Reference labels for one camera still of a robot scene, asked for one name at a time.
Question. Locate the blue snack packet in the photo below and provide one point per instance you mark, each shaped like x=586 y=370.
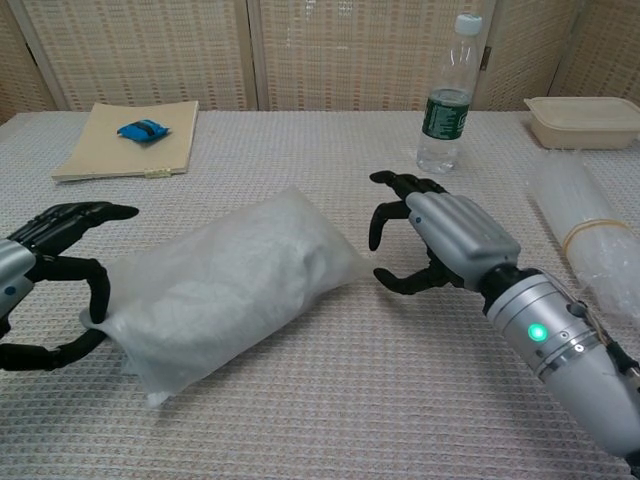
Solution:
x=144 y=132

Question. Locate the yellow rubber band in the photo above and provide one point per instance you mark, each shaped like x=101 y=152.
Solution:
x=595 y=230

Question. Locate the woven folding screen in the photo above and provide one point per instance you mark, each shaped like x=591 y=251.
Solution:
x=320 y=52

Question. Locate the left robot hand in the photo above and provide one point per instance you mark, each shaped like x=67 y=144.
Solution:
x=55 y=280

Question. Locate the beige lidded food container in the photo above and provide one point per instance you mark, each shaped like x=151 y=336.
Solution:
x=582 y=122

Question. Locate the woven white tablecloth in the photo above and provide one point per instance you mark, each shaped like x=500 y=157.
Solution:
x=300 y=300

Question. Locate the clear plastic water bottle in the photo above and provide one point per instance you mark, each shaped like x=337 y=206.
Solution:
x=447 y=100

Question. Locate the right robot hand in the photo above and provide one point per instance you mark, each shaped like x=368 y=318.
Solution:
x=440 y=235

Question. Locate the transparent plastic bag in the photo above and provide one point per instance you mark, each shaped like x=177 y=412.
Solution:
x=225 y=295

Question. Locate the bundle of clear plastic bags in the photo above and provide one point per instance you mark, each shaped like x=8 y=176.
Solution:
x=585 y=225

